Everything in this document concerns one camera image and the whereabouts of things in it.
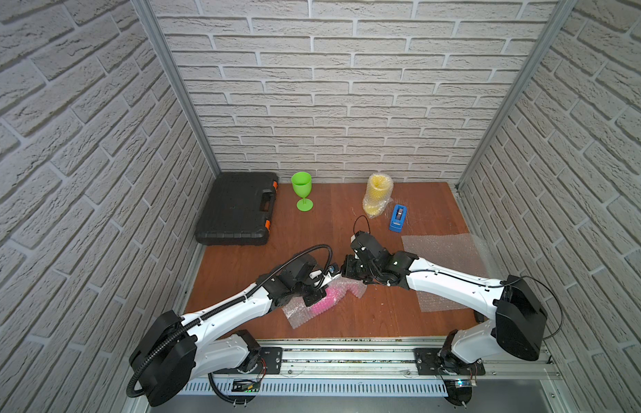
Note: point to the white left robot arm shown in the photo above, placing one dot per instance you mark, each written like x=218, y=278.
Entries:
x=176, y=349

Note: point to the bubble wrap sheet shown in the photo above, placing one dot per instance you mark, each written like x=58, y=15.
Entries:
x=377, y=196
x=464, y=252
x=298, y=314

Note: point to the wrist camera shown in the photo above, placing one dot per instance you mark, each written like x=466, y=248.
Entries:
x=366, y=247
x=321, y=278

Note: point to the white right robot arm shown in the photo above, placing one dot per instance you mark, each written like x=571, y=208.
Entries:
x=515, y=319

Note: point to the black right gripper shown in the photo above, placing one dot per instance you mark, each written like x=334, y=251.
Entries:
x=346, y=268

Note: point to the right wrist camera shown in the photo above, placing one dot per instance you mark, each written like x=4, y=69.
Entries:
x=366, y=247

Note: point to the pink plastic wine glass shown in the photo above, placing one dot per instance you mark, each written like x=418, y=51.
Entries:
x=333, y=297

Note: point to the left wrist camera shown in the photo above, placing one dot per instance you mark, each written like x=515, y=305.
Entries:
x=321, y=278

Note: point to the aluminium corner post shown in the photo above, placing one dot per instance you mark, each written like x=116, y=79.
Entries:
x=556, y=21
x=159, y=42

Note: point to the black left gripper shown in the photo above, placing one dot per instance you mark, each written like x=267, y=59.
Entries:
x=314, y=288

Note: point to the black plastic tool case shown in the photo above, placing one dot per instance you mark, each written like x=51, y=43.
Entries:
x=239, y=209

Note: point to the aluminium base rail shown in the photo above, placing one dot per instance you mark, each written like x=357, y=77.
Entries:
x=240, y=368

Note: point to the green plastic wine glass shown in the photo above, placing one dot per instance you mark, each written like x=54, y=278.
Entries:
x=302, y=186

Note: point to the blue tape dispenser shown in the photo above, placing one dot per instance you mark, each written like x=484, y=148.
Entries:
x=398, y=218

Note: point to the left aluminium corner post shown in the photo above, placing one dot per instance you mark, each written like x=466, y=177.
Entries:
x=159, y=42

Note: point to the right aluminium corner post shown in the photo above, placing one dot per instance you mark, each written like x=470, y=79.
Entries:
x=556, y=21

